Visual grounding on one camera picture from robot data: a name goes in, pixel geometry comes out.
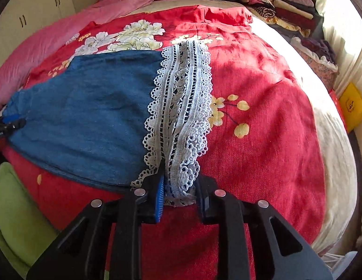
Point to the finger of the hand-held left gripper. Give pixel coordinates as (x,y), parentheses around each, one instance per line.
(10,124)

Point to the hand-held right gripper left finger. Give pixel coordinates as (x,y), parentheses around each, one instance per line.
(159,199)

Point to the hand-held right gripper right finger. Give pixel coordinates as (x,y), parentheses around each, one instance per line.
(208,207)

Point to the blue denim jeans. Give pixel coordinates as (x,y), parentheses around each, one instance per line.
(81,108)

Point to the pink quilt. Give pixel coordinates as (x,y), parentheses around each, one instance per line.
(38,46)

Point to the green cushion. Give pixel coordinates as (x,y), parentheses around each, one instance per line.
(14,210)

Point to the red floral bed cover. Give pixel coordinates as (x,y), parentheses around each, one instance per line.
(257,108)

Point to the cream wardrobe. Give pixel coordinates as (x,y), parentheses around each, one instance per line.
(32,8)

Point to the cream bed sheet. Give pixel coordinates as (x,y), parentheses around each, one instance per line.
(330,140)

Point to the yellow box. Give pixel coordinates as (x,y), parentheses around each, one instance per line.
(353,105)

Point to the floral ruffled pillow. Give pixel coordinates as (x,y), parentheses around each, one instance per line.
(321,70)

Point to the purple garment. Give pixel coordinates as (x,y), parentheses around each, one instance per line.
(318,46)

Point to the stack of folded clothes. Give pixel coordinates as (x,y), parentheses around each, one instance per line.
(286,5)

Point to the cream curtain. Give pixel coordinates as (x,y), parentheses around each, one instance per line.
(344,29)

